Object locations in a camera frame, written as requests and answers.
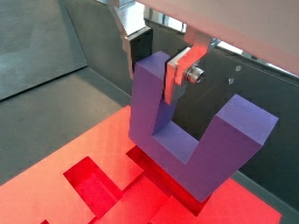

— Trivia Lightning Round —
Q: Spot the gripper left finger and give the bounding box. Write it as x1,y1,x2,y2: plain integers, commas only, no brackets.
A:
107,0,153,78

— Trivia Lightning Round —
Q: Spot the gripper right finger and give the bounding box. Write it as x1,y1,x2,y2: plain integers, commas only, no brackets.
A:
163,29,212,104

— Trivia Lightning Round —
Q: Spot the purple U-shaped block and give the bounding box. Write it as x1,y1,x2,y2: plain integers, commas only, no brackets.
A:
129,52,277,202

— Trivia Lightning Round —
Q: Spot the red insertion board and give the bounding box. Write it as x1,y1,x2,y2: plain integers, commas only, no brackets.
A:
0,108,281,224

